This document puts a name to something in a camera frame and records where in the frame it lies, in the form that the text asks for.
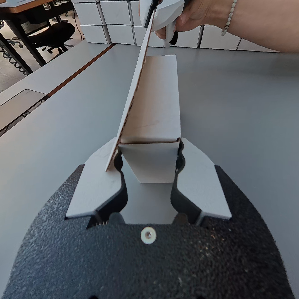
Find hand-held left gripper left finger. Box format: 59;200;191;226
66;137;128;229

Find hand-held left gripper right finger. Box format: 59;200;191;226
170;137;233;226

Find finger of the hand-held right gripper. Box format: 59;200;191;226
139;0;157;29
151;0;185;32

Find white cardboard box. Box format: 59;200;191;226
106;10;182;184

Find person's right forearm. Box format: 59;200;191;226
223;0;299;53

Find person's right hand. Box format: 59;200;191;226
154;0;234;40

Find stack of white boxes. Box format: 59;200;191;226
71;0;281;53

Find black office chair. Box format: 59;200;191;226
22;22;76;55

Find black-legged desk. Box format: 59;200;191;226
0;0;75;75

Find pale bead bracelet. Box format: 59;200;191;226
221;0;238;37

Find grey desk cable flap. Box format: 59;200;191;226
0;89;47;137

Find black coiled cable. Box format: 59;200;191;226
5;44;26;73

